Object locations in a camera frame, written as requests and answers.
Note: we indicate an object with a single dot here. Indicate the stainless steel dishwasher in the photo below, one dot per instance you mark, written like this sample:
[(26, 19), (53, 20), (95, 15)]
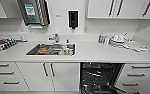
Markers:
[(101, 76)]

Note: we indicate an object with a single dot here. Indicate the white mug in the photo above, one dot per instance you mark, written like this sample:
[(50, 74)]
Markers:
[(68, 50)]

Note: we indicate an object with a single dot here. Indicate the chrome sink faucet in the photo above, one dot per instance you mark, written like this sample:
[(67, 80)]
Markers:
[(54, 38)]

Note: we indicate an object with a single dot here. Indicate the dish soap bottle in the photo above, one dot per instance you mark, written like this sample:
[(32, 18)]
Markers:
[(100, 38)]

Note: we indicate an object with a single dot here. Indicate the white base cabinet door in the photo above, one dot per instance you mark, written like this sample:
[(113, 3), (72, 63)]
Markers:
[(66, 78), (32, 78)]

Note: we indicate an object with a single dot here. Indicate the plate in sink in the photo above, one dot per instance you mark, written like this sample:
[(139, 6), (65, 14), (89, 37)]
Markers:
[(43, 49)]

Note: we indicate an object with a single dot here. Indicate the white stacked dishes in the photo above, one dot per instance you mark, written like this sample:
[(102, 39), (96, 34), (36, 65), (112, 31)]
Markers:
[(118, 40)]

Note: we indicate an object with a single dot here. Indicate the stainless steel sink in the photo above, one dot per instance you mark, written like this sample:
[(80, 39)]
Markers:
[(31, 53)]

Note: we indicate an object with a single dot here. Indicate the steel paper towel dispenser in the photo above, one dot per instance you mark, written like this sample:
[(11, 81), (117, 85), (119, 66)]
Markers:
[(32, 11)]

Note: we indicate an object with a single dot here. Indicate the dish rack with dishes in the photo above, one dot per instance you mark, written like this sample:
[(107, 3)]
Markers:
[(7, 43)]

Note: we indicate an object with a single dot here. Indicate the white wall socket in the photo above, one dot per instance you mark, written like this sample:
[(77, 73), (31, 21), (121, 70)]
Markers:
[(85, 28)]

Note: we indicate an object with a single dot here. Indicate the black wall soap dispenser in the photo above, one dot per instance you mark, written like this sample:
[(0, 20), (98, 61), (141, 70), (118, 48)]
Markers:
[(73, 19)]

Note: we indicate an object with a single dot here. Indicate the small wall label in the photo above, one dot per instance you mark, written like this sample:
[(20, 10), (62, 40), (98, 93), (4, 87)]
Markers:
[(58, 15)]

